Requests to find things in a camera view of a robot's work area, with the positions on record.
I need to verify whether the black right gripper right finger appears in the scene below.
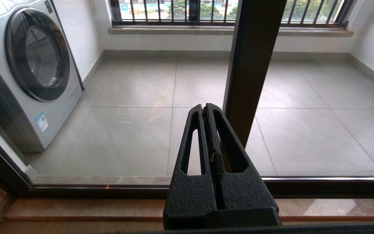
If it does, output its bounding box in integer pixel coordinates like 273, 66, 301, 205
206, 103, 281, 227

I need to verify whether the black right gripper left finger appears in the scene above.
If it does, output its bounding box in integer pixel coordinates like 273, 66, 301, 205
163, 104, 219, 228

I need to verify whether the fixed dark framed glass panel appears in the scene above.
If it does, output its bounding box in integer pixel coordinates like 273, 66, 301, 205
223, 0, 374, 199

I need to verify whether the white front-load washing machine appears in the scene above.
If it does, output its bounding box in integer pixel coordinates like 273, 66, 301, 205
0, 0, 86, 153

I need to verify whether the stone window sill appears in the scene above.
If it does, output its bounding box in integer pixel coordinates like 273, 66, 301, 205
108, 26, 354, 37

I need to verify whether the long black balcony railing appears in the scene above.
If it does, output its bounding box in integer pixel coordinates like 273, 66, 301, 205
109, 0, 355, 27

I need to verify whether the dark window frame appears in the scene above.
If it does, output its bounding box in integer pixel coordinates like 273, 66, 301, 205
109, 0, 201, 22

